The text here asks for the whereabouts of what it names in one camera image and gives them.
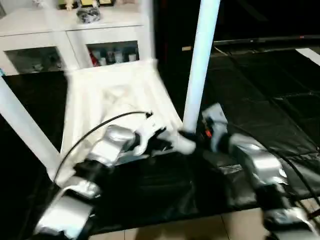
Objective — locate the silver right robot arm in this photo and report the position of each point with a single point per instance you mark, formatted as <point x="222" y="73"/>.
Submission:
<point x="260" y="165"/>

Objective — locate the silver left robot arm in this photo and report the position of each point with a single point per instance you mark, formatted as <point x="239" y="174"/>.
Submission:
<point x="100" y="160"/>

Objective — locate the black work mat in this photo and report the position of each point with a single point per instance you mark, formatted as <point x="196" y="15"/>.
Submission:
<point x="165" y="195"/>

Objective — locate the small yellow label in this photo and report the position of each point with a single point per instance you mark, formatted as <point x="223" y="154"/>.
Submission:
<point x="186" y="48"/>

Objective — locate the red bottle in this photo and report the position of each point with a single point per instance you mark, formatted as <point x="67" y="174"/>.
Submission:
<point x="94" y="57"/>

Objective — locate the black tripod stand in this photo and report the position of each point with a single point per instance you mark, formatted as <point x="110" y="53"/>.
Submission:
<point x="314" y="214"/>

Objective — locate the dark bundle on cabinet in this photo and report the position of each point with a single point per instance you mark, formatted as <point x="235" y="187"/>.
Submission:
<point x="89" y="15"/>

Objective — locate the dark framed plaque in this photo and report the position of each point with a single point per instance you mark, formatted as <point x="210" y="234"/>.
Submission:
<point x="106" y="2"/>
<point x="87" y="3"/>

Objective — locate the white glass-door cabinet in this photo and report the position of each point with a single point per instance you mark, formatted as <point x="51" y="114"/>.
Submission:
<point x="40" y="35"/>

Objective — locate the small beige figurine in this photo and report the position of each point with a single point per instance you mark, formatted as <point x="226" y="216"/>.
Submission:
<point x="69" y="4"/>

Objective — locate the spotted white mug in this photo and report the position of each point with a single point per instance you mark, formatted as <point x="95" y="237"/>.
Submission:
<point x="39" y="2"/>

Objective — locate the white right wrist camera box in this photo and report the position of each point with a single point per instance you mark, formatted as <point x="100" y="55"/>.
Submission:
<point x="215" y="117"/>

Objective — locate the dark metal rail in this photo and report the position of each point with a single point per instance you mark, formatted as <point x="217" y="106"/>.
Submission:
<point x="265" y="40"/>

